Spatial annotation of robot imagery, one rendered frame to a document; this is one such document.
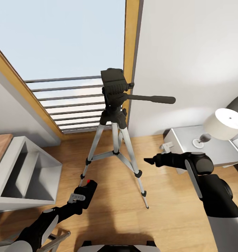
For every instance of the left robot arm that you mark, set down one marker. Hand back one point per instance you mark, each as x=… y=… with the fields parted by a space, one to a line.
x=32 y=238

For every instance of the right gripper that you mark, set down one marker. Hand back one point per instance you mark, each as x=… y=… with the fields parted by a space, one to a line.
x=159 y=160

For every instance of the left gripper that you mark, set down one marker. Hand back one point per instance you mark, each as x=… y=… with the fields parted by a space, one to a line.
x=75 y=208

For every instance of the digital camera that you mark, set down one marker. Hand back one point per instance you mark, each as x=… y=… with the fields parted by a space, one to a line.
x=87 y=191

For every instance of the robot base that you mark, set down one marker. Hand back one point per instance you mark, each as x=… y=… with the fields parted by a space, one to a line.
x=150 y=247

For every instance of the desk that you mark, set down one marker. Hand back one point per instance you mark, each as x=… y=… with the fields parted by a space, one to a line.
x=29 y=176

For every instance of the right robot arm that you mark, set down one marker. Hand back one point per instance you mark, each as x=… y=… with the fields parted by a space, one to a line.
x=214 y=192

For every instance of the camera tripod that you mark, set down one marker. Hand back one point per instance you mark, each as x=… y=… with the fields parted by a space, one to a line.
x=114 y=86

